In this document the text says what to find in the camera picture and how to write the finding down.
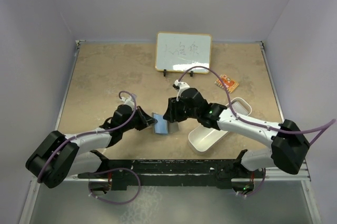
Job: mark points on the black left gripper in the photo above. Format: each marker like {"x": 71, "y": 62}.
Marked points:
{"x": 144, "y": 116}

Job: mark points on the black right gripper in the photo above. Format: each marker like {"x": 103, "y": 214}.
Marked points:
{"x": 172, "y": 114}

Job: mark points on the grey card holder wallet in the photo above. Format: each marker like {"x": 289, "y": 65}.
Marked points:
{"x": 163, "y": 127}

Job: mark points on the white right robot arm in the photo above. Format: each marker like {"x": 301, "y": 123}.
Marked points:
{"x": 285, "y": 147}

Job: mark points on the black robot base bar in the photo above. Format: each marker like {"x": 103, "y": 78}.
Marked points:
{"x": 219, "y": 173}

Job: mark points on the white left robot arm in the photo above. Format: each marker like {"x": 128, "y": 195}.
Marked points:
{"x": 53, "y": 160}

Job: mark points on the white box with cards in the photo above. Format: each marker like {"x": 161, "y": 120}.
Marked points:
{"x": 240, "y": 106}

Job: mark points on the small whiteboard with writing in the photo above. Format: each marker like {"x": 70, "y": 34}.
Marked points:
{"x": 177, "y": 52}

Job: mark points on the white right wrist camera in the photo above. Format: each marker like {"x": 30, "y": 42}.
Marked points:
{"x": 180, "y": 87}

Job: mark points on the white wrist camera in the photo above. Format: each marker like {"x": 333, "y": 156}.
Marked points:
{"x": 129, "y": 100}
{"x": 180, "y": 87}

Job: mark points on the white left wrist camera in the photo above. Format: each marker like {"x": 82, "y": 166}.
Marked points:
{"x": 129, "y": 100}

